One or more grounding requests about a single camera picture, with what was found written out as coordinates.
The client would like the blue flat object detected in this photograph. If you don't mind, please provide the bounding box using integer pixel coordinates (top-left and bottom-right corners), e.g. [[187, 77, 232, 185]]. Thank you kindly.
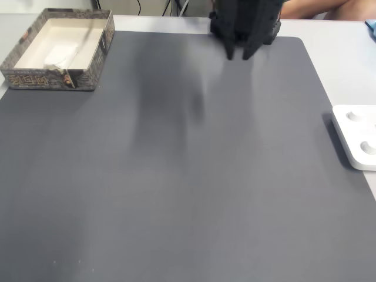
[[365, 17, 376, 41]]

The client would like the white block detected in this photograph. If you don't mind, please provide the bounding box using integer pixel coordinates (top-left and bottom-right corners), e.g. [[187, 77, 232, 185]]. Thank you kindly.
[[43, 41, 80, 70]]

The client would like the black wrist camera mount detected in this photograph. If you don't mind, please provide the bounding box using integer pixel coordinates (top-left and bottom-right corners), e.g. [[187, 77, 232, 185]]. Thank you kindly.
[[216, 0, 283, 45]]

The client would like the stone-patterned cardboard box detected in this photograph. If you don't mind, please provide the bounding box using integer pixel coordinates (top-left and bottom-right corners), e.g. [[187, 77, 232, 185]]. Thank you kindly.
[[0, 8, 116, 92]]

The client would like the grey table mat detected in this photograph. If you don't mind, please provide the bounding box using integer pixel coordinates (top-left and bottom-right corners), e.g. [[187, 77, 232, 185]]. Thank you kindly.
[[0, 29, 376, 282]]

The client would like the white tray with round dimples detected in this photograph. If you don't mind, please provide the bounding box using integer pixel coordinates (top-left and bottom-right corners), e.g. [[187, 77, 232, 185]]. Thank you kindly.
[[331, 104, 376, 172]]

